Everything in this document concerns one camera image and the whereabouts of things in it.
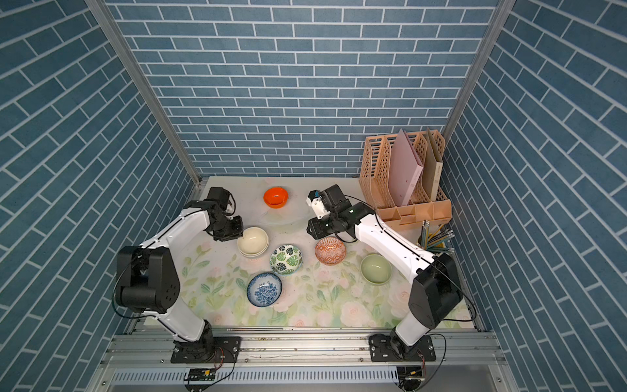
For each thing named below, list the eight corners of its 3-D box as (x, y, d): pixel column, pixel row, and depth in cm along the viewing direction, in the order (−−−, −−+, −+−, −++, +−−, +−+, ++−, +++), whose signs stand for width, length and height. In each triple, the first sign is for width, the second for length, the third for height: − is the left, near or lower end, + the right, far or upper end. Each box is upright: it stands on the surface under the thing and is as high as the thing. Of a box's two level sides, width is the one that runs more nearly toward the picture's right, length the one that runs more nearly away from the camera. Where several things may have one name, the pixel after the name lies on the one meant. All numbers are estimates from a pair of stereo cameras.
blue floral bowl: (246, 307, 83) (243, 303, 80) (252, 276, 90) (250, 272, 87) (280, 307, 83) (279, 303, 80) (284, 276, 90) (282, 272, 87)
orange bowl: (262, 204, 113) (259, 198, 109) (273, 191, 119) (271, 184, 115) (282, 212, 110) (280, 206, 107) (292, 198, 116) (291, 191, 112)
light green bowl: (361, 288, 88) (364, 281, 84) (359, 260, 95) (361, 253, 91) (390, 288, 89) (394, 281, 84) (385, 260, 95) (389, 253, 91)
